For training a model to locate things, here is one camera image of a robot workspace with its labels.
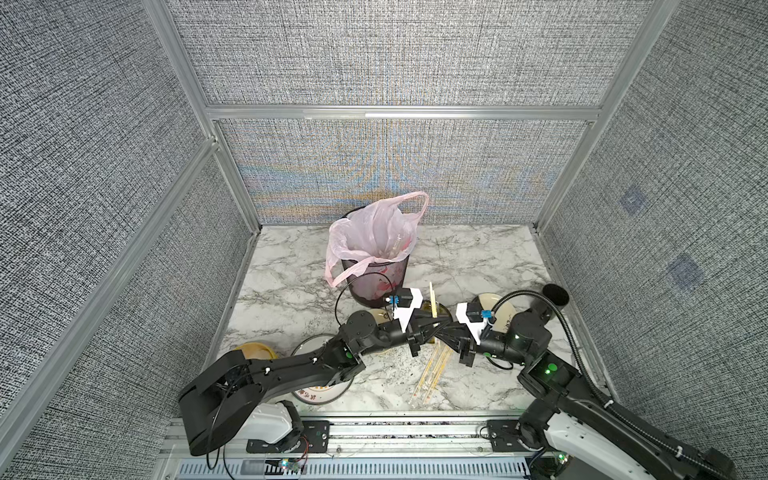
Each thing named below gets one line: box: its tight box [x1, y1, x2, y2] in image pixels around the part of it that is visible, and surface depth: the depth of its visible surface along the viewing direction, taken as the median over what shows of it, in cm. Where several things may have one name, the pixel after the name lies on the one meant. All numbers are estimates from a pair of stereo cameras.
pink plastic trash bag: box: [325, 191, 429, 287], surface depth 87 cm
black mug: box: [530, 283, 570, 321], surface depth 92 cm
